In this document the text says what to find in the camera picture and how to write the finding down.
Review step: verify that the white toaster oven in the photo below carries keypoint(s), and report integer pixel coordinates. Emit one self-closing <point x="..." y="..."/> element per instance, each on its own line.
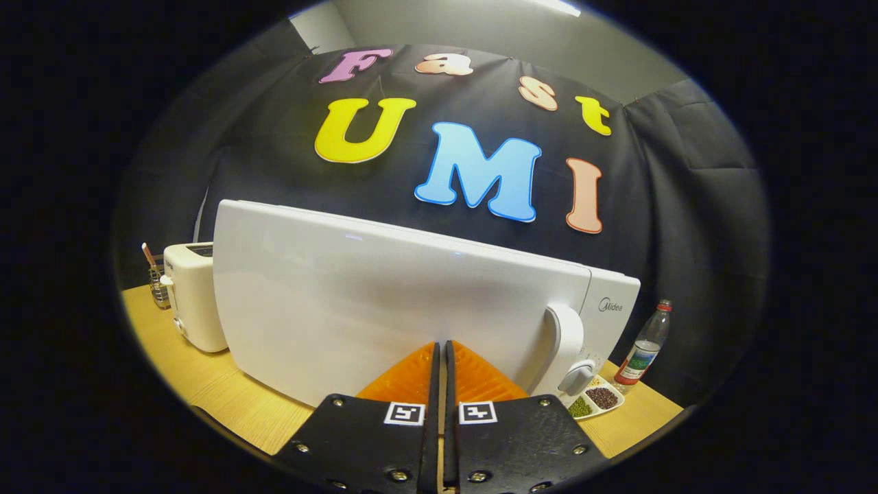
<point x="343" y="288"/>

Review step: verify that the clear plastic bottle red cap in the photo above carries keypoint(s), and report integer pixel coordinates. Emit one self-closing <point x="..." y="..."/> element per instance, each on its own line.
<point x="641" y="353"/>

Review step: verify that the white divided bean dish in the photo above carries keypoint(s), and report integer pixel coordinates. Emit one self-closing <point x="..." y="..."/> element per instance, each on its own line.
<point x="603" y="398"/>

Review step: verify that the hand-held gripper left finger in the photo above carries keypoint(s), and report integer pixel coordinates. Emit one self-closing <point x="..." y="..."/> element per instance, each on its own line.
<point x="431" y="425"/>

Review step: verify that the ceiling light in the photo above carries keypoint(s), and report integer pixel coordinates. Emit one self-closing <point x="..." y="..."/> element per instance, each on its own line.
<point x="559" y="7"/>

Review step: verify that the thin utensil stick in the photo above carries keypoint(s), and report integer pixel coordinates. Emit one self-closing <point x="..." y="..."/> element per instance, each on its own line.
<point x="148" y="254"/>

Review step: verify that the white bread toaster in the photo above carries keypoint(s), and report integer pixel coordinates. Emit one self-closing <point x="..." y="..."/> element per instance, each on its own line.
<point x="195" y="302"/>

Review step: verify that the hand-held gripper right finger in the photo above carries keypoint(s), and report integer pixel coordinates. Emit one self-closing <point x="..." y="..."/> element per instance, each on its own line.
<point x="451" y="425"/>

